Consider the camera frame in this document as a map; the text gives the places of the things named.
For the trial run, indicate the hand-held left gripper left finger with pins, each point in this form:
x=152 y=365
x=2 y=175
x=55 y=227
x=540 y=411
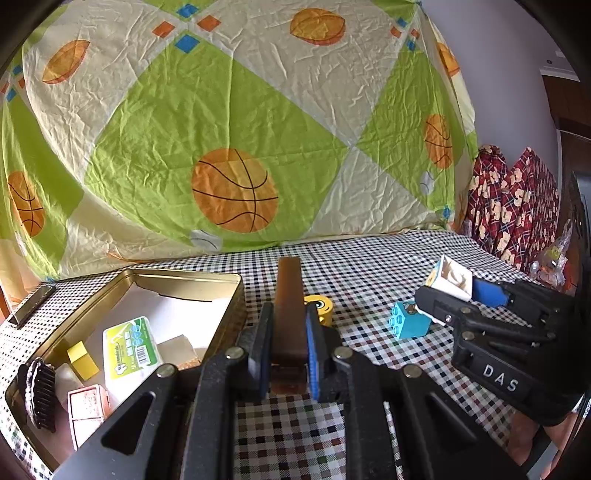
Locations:
x=258 y=355

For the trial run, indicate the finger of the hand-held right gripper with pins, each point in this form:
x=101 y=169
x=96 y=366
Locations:
x=489 y=293
x=438 y=304

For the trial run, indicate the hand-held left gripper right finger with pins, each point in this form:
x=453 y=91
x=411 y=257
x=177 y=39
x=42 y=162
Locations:
x=314 y=360

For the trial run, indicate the small white box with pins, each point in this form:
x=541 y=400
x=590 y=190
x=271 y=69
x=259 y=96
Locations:
x=455 y=277

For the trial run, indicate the blue toy brick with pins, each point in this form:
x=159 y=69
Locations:
x=408 y=323

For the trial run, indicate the brown rectangular bar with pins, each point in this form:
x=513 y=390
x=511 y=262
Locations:
x=288 y=314

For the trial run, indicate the gold metal tin box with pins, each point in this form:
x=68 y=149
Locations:
x=184 y=279

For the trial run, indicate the green-label clear plastic box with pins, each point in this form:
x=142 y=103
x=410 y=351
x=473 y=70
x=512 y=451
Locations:
x=131 y=350

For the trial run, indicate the small pink patterned box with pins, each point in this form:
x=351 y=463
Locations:
x=87 y=406

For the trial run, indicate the black hair claw clip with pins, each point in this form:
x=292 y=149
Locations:
x=39 y=392

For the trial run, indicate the person's right hand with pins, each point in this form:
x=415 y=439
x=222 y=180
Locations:
x=561 y=438

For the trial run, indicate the yellow round sharpener with eyes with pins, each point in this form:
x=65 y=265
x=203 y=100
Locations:
x=323 y=311

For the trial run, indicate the clear plastic bag with toy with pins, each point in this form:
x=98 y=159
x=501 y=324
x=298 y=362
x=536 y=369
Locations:
x=551 y=258

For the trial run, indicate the checked tablecloth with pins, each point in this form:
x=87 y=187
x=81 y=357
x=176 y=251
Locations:
x=369 y=267

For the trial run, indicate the white and cork box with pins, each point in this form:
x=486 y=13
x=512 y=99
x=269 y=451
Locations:
x=180 y=350

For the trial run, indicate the red plaid printed cloth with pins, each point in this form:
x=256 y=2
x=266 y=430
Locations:
x=526 y=207
x=485 y=203

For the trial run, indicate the brown wooden door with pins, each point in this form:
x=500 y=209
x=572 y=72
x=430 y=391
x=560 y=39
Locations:
x=570 y=152

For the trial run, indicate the yellow wooden block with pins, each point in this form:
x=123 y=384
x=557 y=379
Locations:
x=83 y=361

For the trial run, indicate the silver metal bar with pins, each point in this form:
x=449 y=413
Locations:
x=31 y=305

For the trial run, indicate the basketball printed bedsheet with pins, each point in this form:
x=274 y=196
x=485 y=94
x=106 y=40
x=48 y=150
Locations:
x=207 y=92

